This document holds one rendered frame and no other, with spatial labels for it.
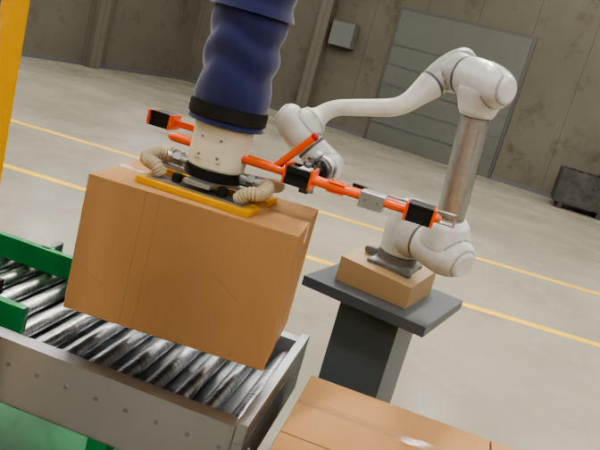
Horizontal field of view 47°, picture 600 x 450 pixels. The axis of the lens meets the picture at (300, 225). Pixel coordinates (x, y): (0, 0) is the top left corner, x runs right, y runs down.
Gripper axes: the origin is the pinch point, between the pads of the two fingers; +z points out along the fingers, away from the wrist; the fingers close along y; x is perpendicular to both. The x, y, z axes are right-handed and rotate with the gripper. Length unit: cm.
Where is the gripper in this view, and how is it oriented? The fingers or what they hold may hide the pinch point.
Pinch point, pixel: (304, 176)
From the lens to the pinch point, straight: 194.7
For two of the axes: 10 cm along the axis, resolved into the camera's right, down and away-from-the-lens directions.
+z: -2.4, 1.7, -9.6
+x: -9.4, -3.0, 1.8
